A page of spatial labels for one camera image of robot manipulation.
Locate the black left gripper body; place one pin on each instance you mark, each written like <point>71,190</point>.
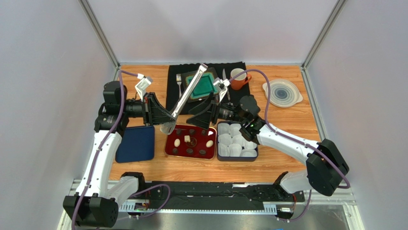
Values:
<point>147,111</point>

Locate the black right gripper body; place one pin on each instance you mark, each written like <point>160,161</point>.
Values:
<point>213,110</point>

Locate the metal serving tongs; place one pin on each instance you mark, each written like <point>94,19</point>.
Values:
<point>168,127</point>

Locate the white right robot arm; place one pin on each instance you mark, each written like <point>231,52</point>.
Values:
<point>325,166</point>

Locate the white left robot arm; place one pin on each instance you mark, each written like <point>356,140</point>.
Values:
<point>102,153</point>

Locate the white oval chocolate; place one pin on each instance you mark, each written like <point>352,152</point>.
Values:
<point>177,142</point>
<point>209,143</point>

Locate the red lacquer chocolate tray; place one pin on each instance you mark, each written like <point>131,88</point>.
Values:
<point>197,142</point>

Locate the white paper cup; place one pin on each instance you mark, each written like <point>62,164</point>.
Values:
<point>223,128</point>
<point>223,150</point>
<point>249,153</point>
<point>248,145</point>
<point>235,150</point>
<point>238,139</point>
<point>225,139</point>
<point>234,130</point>

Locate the teal square plate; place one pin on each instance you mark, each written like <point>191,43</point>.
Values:
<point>203,88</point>

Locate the orange ceramic mug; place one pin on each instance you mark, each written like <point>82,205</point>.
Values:
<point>238,82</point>

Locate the silver table knife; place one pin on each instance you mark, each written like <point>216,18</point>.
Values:
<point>224,76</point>

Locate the silver fork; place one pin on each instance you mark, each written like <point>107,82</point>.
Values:
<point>179,83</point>

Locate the dark blue box lid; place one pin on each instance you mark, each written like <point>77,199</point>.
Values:
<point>138,144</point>

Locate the dark blue box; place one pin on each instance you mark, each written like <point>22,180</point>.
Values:
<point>240,159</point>

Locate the white round lid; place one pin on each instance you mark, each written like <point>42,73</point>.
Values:
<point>282,93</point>

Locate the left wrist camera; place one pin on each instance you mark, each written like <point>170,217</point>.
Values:
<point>141,86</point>

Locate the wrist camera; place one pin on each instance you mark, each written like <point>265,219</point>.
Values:
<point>219,85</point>
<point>141,86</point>

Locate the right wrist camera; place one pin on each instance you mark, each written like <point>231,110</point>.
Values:
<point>219,85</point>

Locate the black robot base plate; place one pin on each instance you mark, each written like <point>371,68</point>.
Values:
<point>208,196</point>

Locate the aluminium frame rail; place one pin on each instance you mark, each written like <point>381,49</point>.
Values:
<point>316,212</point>

